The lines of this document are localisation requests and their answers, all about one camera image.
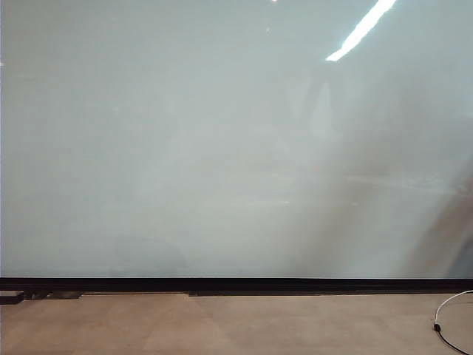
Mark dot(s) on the black metal stand foot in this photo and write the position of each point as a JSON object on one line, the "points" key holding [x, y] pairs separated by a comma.
{"points": [[11, 297]]}

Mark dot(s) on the white glass whiteboard black frame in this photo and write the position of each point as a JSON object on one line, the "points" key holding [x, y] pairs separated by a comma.
{"points": [[207, 148]]}

